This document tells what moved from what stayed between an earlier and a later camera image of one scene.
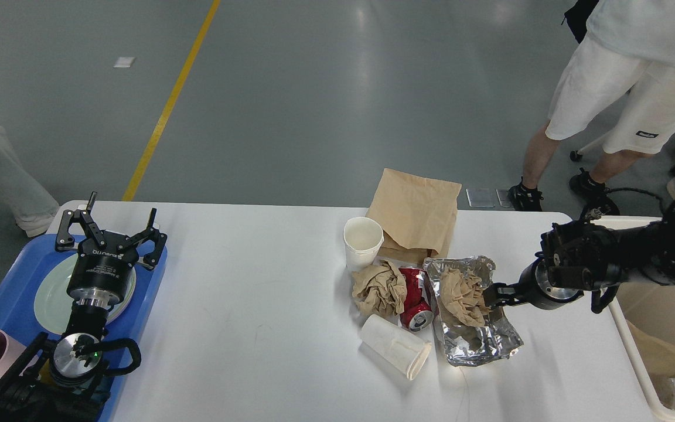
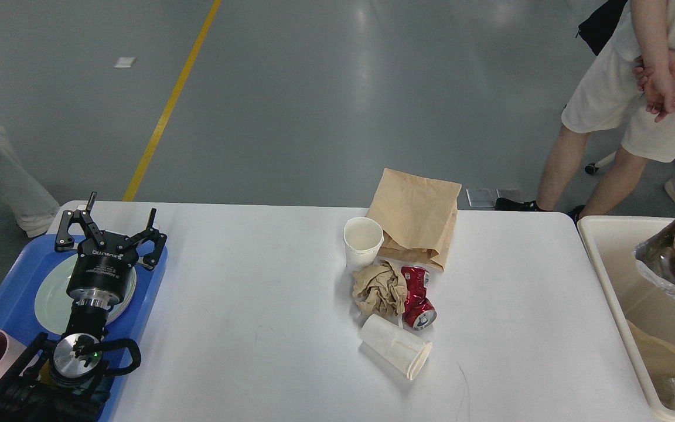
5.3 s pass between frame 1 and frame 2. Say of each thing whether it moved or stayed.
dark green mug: stayed
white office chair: moved
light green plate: stayed
